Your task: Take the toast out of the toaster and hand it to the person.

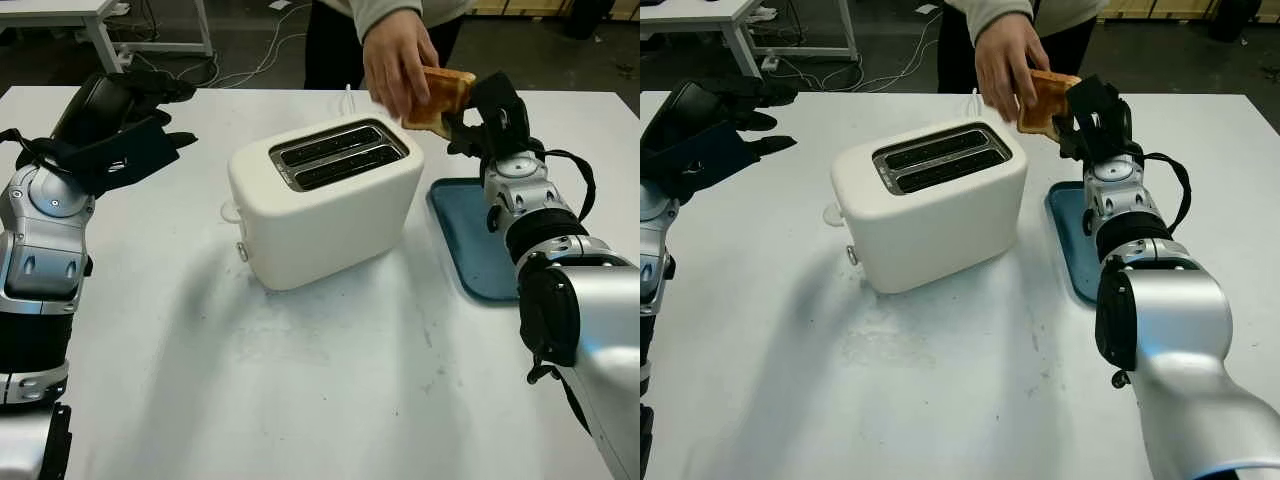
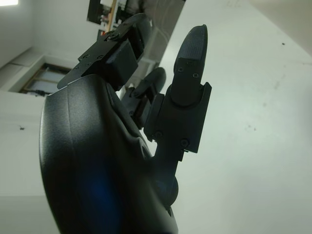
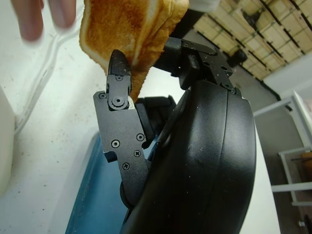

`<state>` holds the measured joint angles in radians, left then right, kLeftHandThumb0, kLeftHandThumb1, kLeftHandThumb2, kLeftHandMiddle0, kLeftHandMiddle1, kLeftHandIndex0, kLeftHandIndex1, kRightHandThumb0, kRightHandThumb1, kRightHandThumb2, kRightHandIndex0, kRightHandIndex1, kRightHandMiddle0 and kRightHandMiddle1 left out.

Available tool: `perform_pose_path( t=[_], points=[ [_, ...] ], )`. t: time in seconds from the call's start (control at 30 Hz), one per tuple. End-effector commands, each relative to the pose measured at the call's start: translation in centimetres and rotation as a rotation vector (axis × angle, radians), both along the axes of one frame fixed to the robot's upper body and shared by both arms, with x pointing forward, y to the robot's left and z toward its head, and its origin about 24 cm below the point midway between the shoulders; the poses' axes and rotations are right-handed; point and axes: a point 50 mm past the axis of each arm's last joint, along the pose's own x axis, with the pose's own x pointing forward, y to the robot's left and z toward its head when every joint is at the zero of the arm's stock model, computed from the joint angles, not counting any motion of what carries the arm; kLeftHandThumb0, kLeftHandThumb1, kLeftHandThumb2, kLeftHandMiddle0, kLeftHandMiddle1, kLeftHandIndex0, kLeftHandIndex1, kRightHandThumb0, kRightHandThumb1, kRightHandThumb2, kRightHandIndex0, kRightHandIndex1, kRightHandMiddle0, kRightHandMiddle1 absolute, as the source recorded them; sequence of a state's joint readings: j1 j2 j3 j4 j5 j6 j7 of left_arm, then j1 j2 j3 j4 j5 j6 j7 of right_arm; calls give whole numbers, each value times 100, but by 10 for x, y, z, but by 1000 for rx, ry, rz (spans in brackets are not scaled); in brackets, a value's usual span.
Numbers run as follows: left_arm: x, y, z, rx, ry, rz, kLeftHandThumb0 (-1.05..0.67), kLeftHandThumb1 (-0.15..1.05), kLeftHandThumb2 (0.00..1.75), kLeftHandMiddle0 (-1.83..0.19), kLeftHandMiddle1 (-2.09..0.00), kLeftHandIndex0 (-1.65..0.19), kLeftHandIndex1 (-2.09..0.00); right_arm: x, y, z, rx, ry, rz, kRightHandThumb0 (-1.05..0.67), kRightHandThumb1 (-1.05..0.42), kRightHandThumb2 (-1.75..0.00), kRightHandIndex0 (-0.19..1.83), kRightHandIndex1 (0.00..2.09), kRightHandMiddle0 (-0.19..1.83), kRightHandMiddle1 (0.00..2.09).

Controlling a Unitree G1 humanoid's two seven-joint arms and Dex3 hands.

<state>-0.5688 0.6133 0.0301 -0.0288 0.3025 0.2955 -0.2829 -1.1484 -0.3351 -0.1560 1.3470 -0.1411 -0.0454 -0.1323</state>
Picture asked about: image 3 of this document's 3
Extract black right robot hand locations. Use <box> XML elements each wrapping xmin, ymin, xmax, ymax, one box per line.
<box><xmin>92</xmin><ymin>36</ymin><xmax>258</xmax><ymax>234</ymax></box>

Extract person's bare hand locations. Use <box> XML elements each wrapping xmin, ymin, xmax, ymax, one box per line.
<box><xmin>11</xmin><ymin>0</ymin><xmax>77</xmax><ymax>42</ymax></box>

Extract browned toast slice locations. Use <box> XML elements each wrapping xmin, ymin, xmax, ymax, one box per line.
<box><xmin>79</xmin><ymin>0</ymin><xmax>190</xmax><ymax>102</ymax></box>

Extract cream white toaster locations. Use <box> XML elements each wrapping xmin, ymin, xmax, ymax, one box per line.
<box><xmin>0</xmin><ymin>85</ymin><xmax>17</xmax><ymax>196</ymax></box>

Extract white background desk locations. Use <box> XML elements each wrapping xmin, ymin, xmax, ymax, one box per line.
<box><xmin>253</xmin><ymin>89</ymin><xmax>312</xmax><ymax>208</ymax></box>

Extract dark blue plastic tray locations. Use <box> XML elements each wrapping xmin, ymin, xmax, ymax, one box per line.
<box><xmin>65</xmin><ymin>133</ymin><xmax>157</xmax><ymax>234</ymax></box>

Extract stacked wooden crates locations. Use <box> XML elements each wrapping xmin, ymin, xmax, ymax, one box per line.
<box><xmin>194</xmin><ymin>0</ymin><xmax>312</xmax><ymax>81</ymax></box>

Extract white toaster power cord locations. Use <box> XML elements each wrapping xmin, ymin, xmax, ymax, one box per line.
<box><xmin>14</xmin><ymin>31</ymin><xmax>81</xmax><ymax>133</ymax></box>

